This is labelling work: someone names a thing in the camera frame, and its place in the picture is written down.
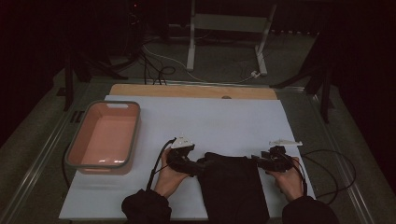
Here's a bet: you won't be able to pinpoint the pink plastic basket grey rim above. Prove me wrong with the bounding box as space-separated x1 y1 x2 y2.
64 100 142 175

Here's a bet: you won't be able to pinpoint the white metal stand frame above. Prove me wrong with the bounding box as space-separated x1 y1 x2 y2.
186 0 278 77

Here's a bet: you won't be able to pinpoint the metal floor rail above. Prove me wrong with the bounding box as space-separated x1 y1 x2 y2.
90 77 307 93
306 91 376 224
0 106 74 224

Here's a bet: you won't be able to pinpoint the white floor cable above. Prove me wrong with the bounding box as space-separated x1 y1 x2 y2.
143 45 255 85

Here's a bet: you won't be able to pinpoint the white table mat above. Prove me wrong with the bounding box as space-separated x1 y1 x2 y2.
58 94 322 221

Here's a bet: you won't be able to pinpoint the dark equipment stand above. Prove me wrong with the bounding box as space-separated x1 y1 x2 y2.
124 0 149 63

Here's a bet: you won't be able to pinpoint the right hand-held gripper cable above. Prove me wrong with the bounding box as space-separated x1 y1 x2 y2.
290 148 358 206

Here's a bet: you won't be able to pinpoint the black floor cables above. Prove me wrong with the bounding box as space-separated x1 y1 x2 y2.
138 50 177 86

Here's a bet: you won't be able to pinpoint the person's right hand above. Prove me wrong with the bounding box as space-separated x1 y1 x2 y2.
269 156 304 203

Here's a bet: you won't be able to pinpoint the person's left hand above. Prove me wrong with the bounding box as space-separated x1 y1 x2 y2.
154 147 191 200

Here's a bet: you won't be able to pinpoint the black cloth garment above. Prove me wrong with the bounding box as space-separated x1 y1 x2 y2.
195 151 271 224

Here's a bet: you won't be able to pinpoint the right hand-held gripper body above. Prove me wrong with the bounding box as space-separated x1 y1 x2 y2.
264 139 304 173

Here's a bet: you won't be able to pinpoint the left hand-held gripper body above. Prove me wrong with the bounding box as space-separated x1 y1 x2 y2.
166 134 198 175

